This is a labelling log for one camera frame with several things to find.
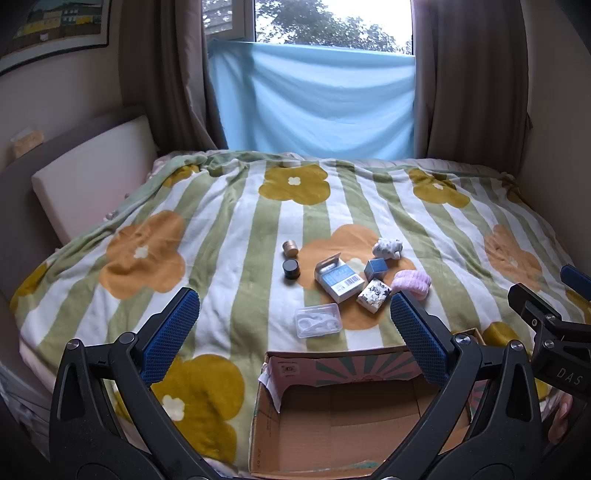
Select white headboard cushion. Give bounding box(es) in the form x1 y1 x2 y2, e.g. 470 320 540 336
31 115 160 246

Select small clear packet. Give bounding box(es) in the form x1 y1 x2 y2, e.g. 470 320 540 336
10 130 45 160

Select framed wall poster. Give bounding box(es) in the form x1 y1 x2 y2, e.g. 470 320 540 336
0 0 114 77

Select striped flower print blanket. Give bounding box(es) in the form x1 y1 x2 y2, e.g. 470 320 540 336
9 150 591 472

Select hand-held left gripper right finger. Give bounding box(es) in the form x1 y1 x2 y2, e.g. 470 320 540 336
369 292 544 480

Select person's right hand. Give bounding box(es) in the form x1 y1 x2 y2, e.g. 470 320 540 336
547 394 576 446

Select light blue hanging cloth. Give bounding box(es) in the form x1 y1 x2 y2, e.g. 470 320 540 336
208 39 417 161

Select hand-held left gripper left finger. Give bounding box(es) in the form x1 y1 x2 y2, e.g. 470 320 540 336
48 286 218 480

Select pink ribbed sock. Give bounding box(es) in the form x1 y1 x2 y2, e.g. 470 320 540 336
391 270 433 301

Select small white patterned box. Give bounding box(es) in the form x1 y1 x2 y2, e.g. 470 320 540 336
356 278 393 315

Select window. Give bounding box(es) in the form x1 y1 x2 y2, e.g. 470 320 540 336
203 0 414 56

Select brown curtain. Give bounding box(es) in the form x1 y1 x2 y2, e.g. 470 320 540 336
117 0 230 156
412 0 530 161

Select white flower print sock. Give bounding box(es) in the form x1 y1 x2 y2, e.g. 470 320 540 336
372 237 404 262

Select open blue and white box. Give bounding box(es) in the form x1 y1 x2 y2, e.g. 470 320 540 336
314 253 366 305

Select cardboard box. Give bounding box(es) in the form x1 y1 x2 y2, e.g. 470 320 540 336
249 327 491 479

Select clear plastic floss pick case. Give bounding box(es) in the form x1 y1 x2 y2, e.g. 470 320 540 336
295 303 343 339

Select small blue box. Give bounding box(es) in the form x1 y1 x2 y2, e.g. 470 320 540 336
364 257 389 282

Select brown bed headboard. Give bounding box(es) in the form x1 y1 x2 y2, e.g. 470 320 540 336
0 105 147 301

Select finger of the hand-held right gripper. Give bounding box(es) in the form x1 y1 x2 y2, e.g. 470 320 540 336
507 282 563 329
560 265 591 303

